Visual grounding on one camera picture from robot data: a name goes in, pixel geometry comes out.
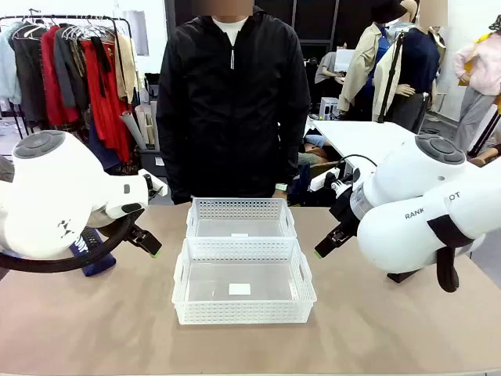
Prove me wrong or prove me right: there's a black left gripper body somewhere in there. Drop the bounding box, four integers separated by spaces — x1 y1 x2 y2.
125 220 149 244

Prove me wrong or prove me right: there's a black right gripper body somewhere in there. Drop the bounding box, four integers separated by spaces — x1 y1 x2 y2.
330 187 359 237

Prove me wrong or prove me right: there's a navy zip pouch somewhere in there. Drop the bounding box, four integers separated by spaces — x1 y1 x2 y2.
69 228 118 277

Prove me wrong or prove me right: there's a black stapler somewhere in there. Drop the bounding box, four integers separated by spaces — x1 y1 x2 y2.
386 269 420 284

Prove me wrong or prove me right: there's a grey storage bin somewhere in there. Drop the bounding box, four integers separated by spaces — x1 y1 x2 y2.
136 147 170 178

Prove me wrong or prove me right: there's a white background table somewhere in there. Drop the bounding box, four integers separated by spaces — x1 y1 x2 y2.
312 120 420 168

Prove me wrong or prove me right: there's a navy cloth heap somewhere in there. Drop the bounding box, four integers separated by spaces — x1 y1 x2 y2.
86 115 122 172

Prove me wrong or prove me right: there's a white perforated plastic basket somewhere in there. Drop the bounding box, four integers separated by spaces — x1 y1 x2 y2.
186 197 297 240
171 237 318 325

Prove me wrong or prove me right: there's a bundle of paper rolls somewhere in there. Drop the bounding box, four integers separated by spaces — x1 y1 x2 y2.
118 99 159 152

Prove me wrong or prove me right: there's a long red hanging dress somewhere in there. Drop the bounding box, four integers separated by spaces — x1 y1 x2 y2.
80 38 133 164

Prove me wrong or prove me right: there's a seated person in grey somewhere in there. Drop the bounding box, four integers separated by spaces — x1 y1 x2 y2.
314 42 350 98

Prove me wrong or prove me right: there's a mannequin beige coat black hat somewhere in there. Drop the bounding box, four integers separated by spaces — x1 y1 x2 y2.
337 0 409 123

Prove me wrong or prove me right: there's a person in black jacket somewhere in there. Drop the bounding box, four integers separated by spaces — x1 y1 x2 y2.
155 4 312 205

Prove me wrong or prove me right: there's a mannequin navy top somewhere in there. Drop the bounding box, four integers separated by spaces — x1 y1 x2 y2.
372 2 448 135

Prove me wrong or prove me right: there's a beige hanging garment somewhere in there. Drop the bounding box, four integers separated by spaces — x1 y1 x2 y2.
114 32 139 105

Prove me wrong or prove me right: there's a red hanging jacket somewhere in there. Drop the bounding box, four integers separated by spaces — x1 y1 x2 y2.
40 24 81 127

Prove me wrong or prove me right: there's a grey hanging jacket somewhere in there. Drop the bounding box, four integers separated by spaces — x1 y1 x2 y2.
53 26 90 112

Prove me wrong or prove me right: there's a dark grey hanging garment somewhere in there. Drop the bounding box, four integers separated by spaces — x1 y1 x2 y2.
12 34 47 123

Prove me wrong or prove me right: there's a mannequin pink top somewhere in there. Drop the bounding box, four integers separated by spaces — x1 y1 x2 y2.
452 14 501 154

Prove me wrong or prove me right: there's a light blue hanging garment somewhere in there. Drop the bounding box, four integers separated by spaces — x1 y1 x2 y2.
0 21 23 106

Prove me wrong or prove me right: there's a black clothes rack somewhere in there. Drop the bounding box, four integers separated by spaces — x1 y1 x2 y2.
0 8 137 140

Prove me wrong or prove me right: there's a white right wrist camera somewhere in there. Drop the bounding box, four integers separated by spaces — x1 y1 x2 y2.
308 168 362 197

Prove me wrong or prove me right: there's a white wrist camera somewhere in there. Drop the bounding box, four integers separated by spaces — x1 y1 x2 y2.
137 168 168 198
308 168 362 197

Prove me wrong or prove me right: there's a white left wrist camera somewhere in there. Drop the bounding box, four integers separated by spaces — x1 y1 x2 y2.
137 168 168 198

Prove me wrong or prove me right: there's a black right arm cable sleeve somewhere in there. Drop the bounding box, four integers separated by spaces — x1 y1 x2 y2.
426 214 486 294

